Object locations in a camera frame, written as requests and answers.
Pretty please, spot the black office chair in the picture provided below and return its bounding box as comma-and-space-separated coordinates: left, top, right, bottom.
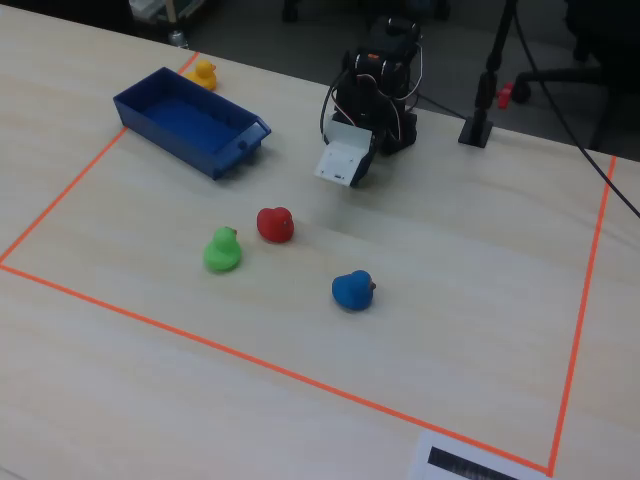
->
513, 0, 640, 151

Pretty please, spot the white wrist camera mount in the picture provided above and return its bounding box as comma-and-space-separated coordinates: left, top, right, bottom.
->
313, 114, 375, 189

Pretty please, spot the small black block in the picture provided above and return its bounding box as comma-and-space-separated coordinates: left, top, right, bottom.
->
458, 0, 519, 148

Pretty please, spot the orange tape strip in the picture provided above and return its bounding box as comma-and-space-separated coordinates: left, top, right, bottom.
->
0, 262, 555, 476
0, 51, 201, 265
547, 155, 617, 476

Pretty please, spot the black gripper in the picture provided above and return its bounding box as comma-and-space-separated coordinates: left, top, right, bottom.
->
332, 74, 389, 189

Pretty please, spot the white paper with black bar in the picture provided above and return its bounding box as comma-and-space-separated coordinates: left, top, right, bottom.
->
407, 429, 551, 480

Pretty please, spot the red rubber duck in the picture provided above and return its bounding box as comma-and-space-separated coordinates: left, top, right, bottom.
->
256, 206, 295, 245

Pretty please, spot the storage cart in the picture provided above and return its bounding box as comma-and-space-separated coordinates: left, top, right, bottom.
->
127, 0, 201, 26

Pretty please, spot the thick black cable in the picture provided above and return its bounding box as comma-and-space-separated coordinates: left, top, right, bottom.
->
512, 0, 640, 221

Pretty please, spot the blue plastic box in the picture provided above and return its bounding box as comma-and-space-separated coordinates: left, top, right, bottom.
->
112, 66, 273, 181

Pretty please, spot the blue rubber duck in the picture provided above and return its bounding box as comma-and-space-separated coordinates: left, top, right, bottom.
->
331, 269, 377, 314

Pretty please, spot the thin servo wire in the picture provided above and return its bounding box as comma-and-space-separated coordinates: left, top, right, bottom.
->
319, 69, 351, 146
394, 42, 426, 111

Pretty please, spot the green rubber duck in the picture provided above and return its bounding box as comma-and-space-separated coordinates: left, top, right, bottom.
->
202, 226, 244, 274

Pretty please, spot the yellow rubber duck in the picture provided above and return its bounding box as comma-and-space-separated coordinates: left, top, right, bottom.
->
184, 59, 219, 93

